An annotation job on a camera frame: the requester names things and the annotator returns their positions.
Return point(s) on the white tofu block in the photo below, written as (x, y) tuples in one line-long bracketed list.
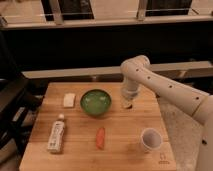
[(69, 100)]

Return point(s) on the green bowl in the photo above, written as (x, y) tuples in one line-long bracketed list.
[(95, 102)]

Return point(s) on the white labelled bottle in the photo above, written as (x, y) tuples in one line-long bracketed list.
[(55, 139)]

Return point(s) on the orange carrot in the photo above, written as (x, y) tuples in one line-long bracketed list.
[(100, 138)]

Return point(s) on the black chair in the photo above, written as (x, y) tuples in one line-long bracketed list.
[(15, 102)]

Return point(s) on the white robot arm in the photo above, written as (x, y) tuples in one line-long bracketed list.
[(196, 103)]

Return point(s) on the white paper cup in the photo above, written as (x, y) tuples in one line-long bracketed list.
[(150, 140)]

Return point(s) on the wooden cutting board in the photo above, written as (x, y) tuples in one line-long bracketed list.
[(120, 140)]

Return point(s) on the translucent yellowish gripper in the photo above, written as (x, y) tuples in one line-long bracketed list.
[(126, 102)]

